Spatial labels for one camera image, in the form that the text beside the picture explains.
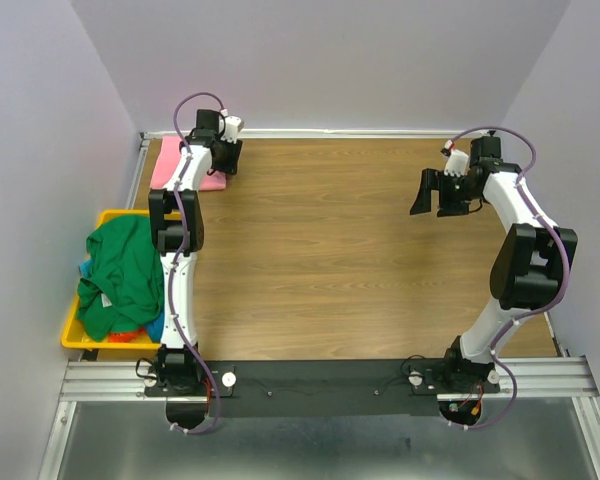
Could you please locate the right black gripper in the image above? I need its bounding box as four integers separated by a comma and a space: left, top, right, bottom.
408, 168, 479, 218

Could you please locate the pink t shirt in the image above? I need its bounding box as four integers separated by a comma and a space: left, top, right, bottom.
150, 136, 227, 191

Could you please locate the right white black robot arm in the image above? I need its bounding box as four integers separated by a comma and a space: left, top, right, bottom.
410, 128, 578, 392

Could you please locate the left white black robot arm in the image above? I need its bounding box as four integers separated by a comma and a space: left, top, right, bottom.
148, 109, 243, 396

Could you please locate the green t shirt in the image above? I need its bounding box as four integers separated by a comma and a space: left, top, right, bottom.
77, 214, 164, 342

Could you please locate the orange t shirt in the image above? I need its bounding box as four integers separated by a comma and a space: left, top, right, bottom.
107, 327, 152, 344

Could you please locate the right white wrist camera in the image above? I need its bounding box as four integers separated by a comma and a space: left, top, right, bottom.
444, 148, 470, 177

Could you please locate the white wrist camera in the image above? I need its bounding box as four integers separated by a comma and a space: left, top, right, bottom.
222, 116, 244, 143
444, 148, 470, 177

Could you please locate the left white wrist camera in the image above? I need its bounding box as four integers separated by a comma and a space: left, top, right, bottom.
222, 116, 244, 143

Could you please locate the aluminium front rail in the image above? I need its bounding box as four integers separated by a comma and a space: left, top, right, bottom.
60, 357, 599, 402

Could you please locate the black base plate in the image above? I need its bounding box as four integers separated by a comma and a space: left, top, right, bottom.
136, 353, 500, 432

